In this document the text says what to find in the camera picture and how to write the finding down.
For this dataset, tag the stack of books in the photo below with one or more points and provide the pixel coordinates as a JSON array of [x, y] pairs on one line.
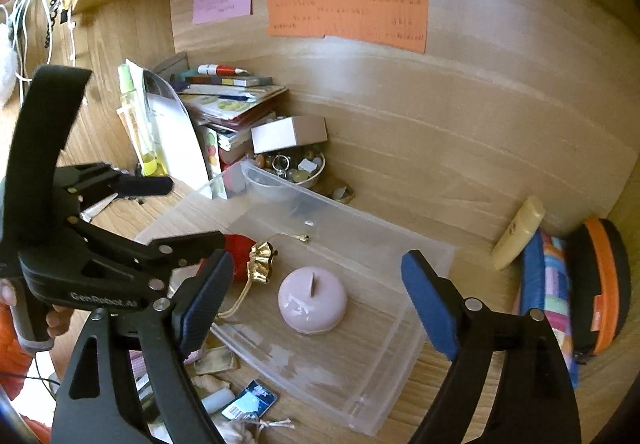
[[235, 103]]

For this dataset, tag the wooden desktop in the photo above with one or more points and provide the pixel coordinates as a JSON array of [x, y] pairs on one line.
[[420, 399]]

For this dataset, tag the red pouch with gold bow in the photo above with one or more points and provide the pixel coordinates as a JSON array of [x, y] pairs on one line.
[[242, 254]]

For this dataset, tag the blue patterned pouch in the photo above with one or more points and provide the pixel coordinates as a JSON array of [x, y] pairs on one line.
[[550, 284]]

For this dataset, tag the translucent bowl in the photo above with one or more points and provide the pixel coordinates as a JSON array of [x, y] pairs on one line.
[[280, 189]]

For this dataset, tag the red and white marker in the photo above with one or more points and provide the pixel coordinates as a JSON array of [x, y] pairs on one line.
[[220, 69]]

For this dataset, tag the pile of bead trinkets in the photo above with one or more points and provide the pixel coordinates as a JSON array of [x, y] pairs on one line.
[[295, 166]]

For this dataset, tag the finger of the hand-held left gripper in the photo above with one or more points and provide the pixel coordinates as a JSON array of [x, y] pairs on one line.
[[147, 185], [192, 242]]

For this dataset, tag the clear plastic bin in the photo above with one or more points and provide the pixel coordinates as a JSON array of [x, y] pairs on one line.
[[350, 364]]

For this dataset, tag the cream squeeze tube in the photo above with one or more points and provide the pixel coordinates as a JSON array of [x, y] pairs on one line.
[[517, 234]]

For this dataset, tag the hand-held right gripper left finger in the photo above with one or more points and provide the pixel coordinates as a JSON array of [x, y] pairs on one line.
[[200, 306]]

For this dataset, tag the white cardboard box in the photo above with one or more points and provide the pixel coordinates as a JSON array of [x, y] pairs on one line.
[[285, 133]]

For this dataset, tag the white paper box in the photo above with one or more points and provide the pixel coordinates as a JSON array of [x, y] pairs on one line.
[[175, 133]]

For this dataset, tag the pale blue tube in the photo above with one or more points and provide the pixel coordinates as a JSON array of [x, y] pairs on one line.
[[217, 400]]

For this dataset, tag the pink apple-shaped ornament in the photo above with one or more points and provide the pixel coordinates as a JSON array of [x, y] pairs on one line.
[[312, 306]]

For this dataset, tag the blue card packet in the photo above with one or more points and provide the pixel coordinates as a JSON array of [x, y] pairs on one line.
[[250, 399]]

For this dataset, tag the orange and black case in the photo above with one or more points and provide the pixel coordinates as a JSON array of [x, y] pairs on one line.
[[602, 274]]

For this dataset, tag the fruit-print box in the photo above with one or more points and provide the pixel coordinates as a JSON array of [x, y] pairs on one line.
[[215, 153]]

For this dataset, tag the yellow-green spray bottle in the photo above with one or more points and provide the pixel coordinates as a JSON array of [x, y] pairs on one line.
[[140, 123]]

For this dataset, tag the orange paper note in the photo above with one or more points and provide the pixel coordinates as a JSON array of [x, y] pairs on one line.
[[350, 21]]

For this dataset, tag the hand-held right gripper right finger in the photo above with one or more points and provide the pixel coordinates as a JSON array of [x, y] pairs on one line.
[[431, 306]]

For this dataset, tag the person's left hand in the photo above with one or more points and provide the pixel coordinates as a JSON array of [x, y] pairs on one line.
[[57, 321]]

